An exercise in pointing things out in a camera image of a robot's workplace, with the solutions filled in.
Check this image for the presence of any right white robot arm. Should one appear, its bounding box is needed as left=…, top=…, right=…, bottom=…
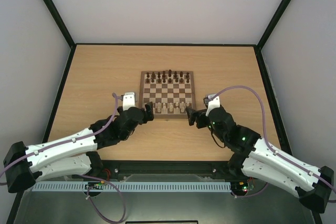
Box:
left=186, top=106, right=334, bottom=214

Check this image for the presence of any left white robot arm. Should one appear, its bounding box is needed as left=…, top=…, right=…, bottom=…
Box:
left=1, top=102, right=154, bottom=193

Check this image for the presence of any wooden chess board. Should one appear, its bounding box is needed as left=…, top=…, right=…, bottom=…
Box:
left=139, top=70, right=196, bottom=120

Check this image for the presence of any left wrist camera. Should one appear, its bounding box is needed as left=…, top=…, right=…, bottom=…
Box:
left=122, top=92, right=137, bottom=111

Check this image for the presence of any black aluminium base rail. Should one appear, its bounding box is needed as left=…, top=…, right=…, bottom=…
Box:
left=87, top=160, right=236, bottom=181

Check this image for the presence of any white slotted cable duct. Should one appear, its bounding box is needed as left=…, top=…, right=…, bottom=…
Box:
left=32, top=181, right=232, bottom=193

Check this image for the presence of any black cage frame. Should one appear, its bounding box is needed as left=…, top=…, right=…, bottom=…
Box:
left=0, top=0, right=336, bottom=224

